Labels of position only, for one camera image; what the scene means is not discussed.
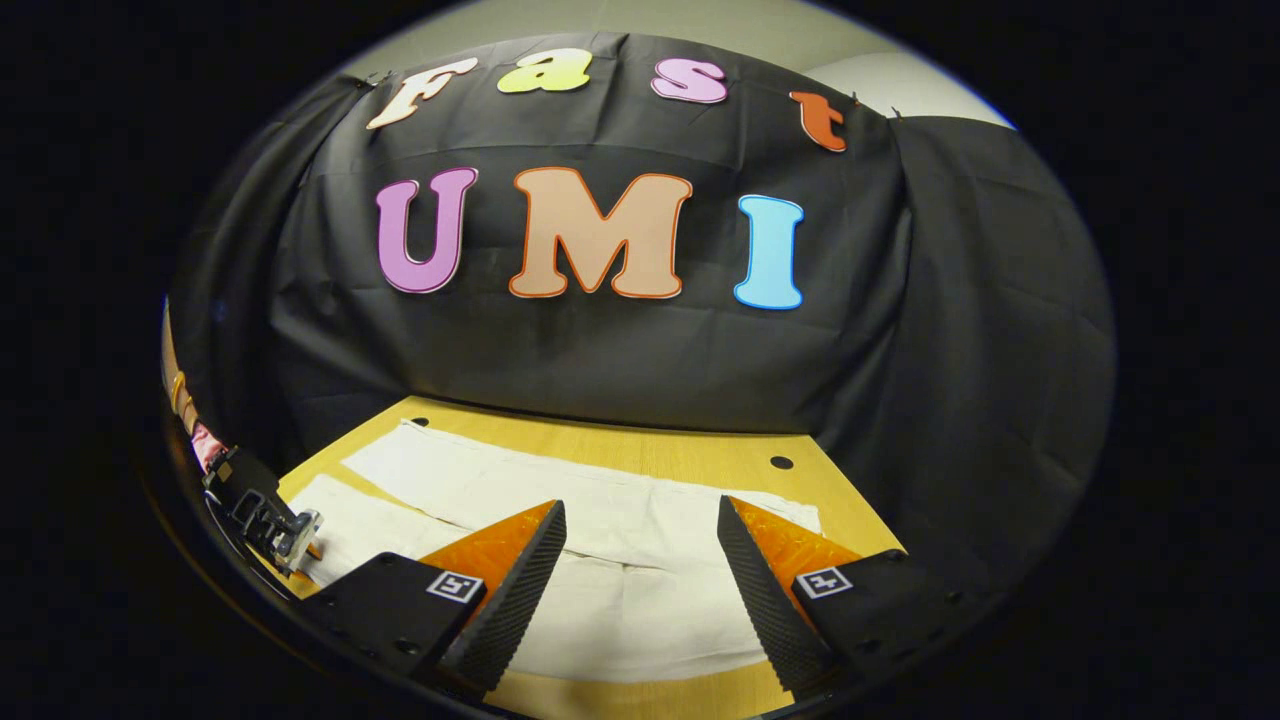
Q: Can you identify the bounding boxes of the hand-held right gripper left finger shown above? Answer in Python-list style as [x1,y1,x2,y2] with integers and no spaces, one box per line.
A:
[300,498,568,696]

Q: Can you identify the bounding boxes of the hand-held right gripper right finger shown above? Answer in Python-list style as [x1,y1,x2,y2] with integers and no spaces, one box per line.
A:
[716,494,986,701]

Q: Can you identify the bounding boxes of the white jeans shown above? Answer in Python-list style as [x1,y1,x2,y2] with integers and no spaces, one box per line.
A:
[290,420,823,686]

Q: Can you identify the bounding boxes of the black backdrop cloth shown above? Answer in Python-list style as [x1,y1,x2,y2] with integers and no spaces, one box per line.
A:
[165,30,1116,601]

